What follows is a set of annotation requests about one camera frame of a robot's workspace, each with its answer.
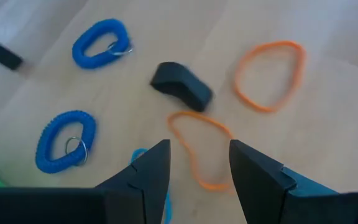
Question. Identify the black mesh shelf riser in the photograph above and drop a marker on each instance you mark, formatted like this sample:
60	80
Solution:
2	53

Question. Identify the orange rubber band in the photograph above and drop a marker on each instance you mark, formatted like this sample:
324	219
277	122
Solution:
213	186
278	43

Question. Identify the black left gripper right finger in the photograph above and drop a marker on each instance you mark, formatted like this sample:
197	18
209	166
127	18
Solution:
256	180

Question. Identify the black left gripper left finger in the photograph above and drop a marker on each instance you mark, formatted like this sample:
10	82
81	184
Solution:
154	174

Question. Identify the blue rubber band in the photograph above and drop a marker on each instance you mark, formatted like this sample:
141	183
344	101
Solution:
168	208

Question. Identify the black binder clip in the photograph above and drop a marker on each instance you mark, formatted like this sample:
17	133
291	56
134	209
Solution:
182	87

